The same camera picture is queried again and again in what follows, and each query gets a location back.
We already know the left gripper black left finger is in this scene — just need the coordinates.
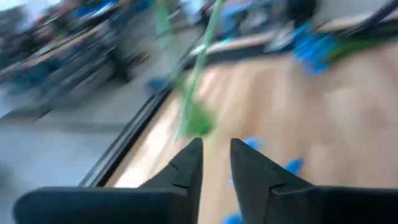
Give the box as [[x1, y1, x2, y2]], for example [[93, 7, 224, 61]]
[[12, 138, 204, 224]]

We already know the pink tulip with green stem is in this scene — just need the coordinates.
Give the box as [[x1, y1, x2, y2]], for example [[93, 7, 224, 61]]
[[183, 0, 226, 103]]

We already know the blue artificial flower bunch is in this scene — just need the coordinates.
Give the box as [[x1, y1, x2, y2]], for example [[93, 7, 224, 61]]
[[222, 136, 307, 224], [290, 23, 398, 77]]

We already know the small green glass vase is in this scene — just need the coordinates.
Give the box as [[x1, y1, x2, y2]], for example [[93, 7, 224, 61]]
[[175, 93, 217, 139]]

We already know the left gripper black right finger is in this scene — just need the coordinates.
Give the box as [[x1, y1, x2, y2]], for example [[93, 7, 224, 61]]
[[229, 138, 398, 224]]

